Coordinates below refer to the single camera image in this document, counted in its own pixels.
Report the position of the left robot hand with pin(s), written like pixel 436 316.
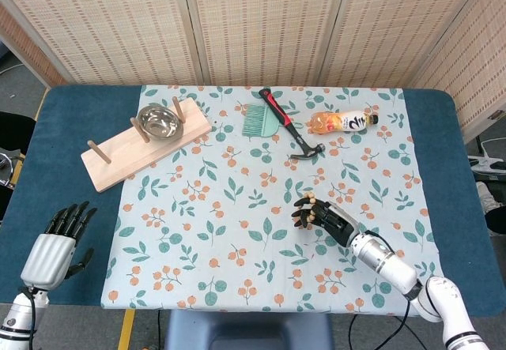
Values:
pixel 49 257

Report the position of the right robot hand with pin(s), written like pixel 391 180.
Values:
pixel 338 223

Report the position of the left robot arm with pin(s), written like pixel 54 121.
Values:
pixel 17 322

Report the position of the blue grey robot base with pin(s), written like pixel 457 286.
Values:
pixel 249 330

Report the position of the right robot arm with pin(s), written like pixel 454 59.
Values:
pixel 387 263

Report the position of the leaf and berry tablecloth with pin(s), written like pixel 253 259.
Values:
pixel 237 227

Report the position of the orange juice bottle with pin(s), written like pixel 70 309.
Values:
pixel 336 123

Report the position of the red black claw hammer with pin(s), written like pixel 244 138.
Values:
pixel 281 115

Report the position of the wooden peg rack board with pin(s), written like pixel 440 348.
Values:
pixel 130 156

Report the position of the mint green brush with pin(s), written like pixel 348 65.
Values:
pixel 257 123

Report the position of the black chair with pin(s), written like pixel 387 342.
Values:
pixel 13 132

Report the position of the teal table cover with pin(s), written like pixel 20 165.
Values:
pixel 71 129

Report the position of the black round floor object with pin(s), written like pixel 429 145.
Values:
pixel 496 219

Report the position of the white floor stand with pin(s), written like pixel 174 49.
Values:
pixel 486 164

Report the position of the stainless steel bowl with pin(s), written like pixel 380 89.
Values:
pixel 158 123

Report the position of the bamboo folding screen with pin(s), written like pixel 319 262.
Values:
pixel 257 22

